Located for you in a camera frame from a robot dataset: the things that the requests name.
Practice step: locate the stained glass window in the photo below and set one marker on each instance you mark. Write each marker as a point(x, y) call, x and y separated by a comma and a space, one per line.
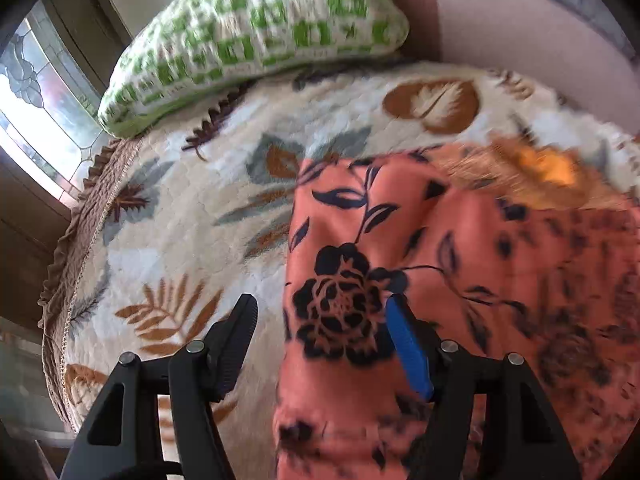
point(48, 109)

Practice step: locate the orange black floral garment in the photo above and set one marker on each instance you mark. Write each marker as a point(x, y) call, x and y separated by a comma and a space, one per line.
point(502, 249)

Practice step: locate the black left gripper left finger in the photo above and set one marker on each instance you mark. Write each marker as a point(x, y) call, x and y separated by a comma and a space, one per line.
point(153, 419)

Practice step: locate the green white checkered pillow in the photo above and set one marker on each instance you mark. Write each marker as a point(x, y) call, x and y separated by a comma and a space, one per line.
point(194, 47)

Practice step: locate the cream leaf-pattern blanket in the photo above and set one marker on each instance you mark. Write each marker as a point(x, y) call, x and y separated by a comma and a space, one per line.
point(178, 223)

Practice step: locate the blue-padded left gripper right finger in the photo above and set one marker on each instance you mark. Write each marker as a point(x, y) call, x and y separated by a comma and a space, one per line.
point(522, 436)

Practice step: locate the pink quilted bolster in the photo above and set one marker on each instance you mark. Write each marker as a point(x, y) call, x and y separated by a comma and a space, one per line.
point(537, 38)

